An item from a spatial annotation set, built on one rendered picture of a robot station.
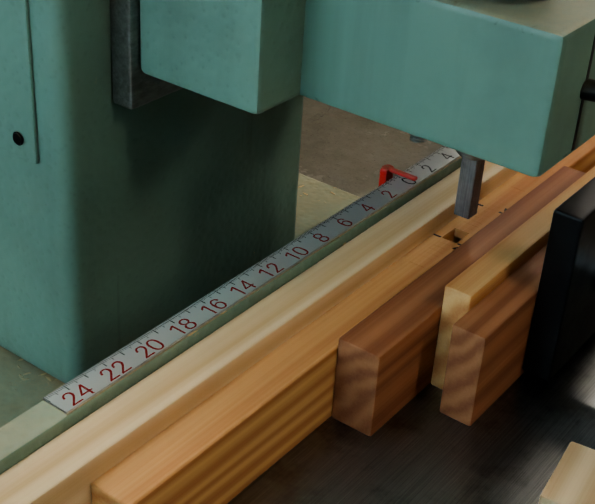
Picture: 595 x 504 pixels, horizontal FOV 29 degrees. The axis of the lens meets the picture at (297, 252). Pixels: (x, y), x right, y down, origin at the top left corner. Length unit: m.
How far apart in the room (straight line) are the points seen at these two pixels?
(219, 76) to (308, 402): 0.17
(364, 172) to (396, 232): 2.16
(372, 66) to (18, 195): 0.22
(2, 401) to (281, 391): 0.26
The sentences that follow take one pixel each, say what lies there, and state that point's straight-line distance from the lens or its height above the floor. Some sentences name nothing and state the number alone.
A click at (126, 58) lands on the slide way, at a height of 1.01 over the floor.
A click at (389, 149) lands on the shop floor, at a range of 2.85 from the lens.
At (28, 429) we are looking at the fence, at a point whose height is 0.96.
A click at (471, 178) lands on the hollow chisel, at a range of 0.58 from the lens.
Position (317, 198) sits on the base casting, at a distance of 0.91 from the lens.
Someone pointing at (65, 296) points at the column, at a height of 0.87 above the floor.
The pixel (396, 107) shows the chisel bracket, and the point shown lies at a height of 1.01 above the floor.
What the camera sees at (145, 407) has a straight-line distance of 0.45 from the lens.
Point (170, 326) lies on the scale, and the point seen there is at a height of 0.96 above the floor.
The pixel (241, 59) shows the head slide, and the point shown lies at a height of 1.03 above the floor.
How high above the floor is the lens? 1.23
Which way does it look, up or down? 31 degrees down
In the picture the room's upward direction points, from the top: 4 degrees clockwise
